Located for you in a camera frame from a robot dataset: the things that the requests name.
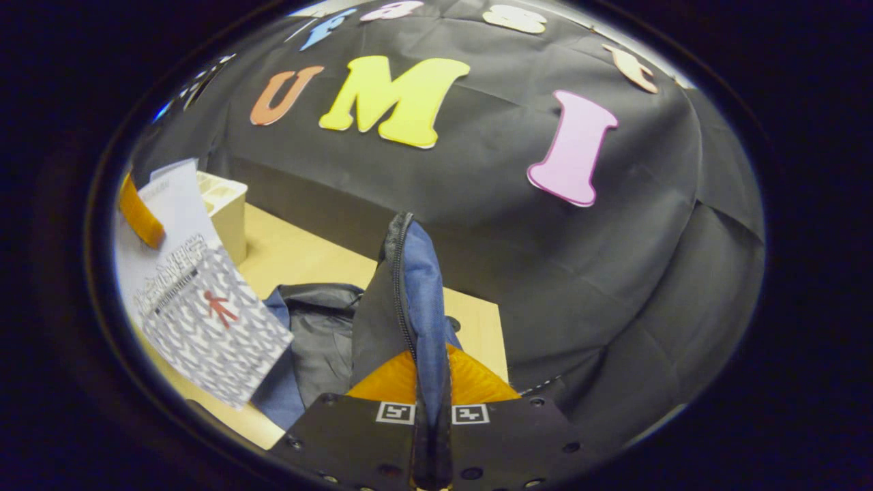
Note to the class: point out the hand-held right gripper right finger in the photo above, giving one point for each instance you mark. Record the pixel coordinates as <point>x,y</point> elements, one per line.
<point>505,443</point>

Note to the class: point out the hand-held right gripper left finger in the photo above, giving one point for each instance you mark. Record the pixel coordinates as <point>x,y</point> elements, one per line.
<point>341,436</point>

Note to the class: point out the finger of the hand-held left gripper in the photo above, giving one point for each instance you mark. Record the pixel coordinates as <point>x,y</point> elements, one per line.
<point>140,215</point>

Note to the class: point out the cream plastic bookshelf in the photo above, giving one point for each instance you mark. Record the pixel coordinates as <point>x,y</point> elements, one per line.
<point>228,218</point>

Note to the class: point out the white book with grey pattern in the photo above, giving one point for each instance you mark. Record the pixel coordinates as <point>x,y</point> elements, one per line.
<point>204,327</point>

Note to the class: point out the blue schoolbag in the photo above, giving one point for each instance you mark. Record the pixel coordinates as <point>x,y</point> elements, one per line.
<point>423,307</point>

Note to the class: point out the black backdrop cloth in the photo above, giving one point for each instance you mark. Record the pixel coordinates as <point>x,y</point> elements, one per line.
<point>477,239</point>

